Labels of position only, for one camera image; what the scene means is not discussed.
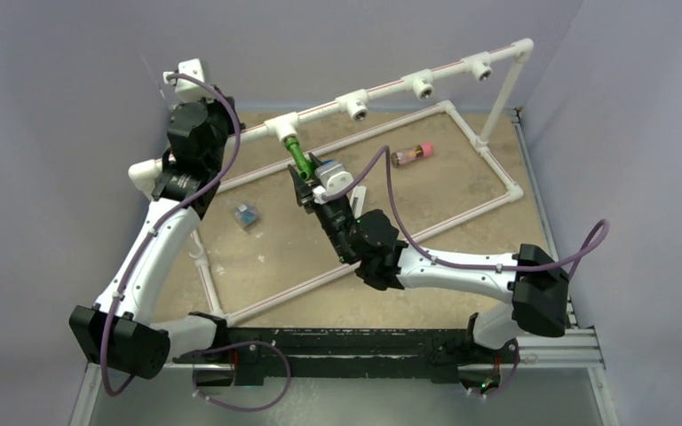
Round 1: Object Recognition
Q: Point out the green plastic water faucet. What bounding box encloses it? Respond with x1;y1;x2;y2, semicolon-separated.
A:
283;135;314;181

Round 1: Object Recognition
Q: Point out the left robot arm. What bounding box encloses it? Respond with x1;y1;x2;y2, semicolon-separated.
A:
69;97;244;379

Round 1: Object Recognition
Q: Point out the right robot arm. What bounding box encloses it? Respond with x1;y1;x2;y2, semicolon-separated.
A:
288;166;570;361

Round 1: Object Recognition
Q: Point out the white plastic clip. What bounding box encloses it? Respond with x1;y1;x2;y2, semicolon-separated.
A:
350;185;367;218

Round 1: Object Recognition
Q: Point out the small blue foil packet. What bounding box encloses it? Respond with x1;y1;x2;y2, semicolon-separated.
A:
233;203;259;229

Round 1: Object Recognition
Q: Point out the pink capped small bottle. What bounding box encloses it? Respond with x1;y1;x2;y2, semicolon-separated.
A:
390;143;433;168

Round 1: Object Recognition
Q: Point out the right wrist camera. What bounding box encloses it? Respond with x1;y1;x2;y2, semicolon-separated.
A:
313;162;353;204

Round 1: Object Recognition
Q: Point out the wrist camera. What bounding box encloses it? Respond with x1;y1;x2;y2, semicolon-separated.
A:
313;162;353;204
163;59;214;103

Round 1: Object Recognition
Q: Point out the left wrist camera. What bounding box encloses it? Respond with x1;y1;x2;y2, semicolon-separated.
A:
163;59;214;103

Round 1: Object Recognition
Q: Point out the white PVC pipe frame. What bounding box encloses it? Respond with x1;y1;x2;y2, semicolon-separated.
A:
128;38;535;326

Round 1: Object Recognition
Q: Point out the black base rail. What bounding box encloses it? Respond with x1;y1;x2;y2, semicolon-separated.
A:
174;327;519;390

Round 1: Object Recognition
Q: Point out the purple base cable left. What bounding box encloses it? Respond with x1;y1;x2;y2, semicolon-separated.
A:
191;341;293;413

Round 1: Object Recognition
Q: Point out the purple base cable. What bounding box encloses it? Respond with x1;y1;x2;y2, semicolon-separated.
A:
467;346;522;401
191;341;293;413

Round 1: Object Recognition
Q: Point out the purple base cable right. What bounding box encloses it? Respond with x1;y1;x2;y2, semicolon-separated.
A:
467;346;522;401

